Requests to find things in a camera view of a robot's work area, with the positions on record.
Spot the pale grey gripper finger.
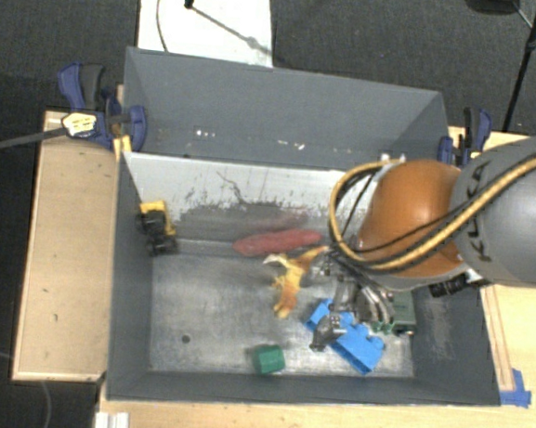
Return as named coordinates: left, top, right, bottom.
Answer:
left=324, top=302, right=352, bottom=337
left=309, top=318, right=337, bottom=354

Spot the red oblong toy food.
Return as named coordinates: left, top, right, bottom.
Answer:
left=231, top=222, right=324, bottom=264

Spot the yellow toy truck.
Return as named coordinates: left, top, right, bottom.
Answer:
left=132, top=197, right=183, bottom=258

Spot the dark green flat block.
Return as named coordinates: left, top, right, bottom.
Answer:
left=386, top=289, right=420, bottom=338

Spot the pale wood board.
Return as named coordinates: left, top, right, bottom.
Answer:
left=10, top=108, right=131, bottom=390

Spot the black cylinder on white bracket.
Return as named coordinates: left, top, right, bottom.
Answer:
left=426, top=265, right=484, bottom=304

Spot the grey metal bin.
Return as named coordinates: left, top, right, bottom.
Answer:
left=94, top=45, right=530, bottom=428

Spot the blue toy building brick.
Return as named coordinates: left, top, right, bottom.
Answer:
left=300, top=297, right=390, bottom=378

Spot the small green block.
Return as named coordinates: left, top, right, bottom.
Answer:
left=249, top=343, right=289, bottom=379

